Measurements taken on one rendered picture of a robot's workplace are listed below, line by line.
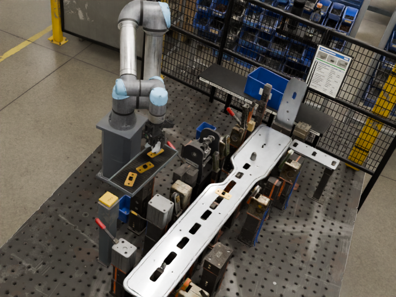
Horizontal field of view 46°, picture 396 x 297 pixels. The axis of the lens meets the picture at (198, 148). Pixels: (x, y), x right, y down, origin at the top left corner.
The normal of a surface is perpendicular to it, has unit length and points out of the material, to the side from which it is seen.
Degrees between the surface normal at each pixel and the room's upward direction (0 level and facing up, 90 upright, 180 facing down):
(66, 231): 0
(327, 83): 90
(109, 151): 90
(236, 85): 0
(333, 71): 90
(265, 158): 0
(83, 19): 92
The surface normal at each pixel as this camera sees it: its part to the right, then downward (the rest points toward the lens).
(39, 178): 0.15, -0.73
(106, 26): -0.37, 0.65
